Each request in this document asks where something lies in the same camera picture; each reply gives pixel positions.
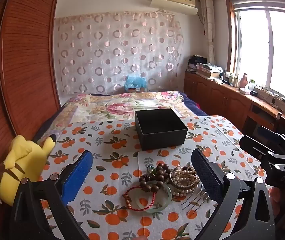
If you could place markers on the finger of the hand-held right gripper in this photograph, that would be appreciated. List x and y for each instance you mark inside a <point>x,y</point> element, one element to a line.
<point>280,163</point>
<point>255,146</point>

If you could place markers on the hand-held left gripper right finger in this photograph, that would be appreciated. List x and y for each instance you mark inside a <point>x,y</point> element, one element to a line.
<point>207,177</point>

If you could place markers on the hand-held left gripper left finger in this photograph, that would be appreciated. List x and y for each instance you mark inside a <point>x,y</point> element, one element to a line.
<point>78,175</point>

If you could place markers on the pale green jade bangle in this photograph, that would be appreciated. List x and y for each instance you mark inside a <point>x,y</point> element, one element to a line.
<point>168,197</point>

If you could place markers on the black square box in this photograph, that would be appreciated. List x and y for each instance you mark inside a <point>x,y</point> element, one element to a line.
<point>162,132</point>

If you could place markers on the metal hair comb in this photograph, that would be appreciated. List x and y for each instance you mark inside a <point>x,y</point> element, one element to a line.
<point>195,200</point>

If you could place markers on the orange fruit print cloth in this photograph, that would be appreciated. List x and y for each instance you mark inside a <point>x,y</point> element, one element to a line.
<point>107,155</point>

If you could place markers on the green stone pendant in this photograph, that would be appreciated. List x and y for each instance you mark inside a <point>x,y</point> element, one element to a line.
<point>153,171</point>

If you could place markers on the yellow plush toy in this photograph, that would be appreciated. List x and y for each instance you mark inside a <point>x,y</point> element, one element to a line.
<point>25,160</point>

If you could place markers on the brown wooden cabinet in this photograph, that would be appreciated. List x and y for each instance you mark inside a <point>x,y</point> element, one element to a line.
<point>220,100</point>

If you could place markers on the pink bottle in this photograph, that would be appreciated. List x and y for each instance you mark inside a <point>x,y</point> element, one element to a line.
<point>244,81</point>

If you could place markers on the row of small bottles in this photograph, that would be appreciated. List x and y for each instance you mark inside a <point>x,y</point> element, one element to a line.
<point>231,78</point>

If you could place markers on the navy blue bed sheet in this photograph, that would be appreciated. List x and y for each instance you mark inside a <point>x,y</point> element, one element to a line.
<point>195,106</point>

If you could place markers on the floral quilt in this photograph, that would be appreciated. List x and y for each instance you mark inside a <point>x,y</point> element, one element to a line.
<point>112,107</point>

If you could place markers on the stack of books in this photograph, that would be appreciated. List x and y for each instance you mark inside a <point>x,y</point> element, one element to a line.
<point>208,70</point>

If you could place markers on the pile of dark clothes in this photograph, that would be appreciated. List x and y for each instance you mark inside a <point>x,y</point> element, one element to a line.
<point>193,63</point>

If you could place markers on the small cardboard box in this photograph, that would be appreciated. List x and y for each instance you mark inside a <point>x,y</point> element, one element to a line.
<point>136,89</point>

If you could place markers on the blue plastic bag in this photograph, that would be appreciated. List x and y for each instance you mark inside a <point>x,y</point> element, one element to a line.
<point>135,81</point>

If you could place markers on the circle pattern sheer curtain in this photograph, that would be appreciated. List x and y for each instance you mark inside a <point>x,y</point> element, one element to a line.
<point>107,55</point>

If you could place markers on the patterned window curtain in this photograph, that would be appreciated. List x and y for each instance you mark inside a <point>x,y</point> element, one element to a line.
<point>208,30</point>

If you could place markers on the beige air conditioner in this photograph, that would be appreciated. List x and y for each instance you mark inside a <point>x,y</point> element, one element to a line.
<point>172,0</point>

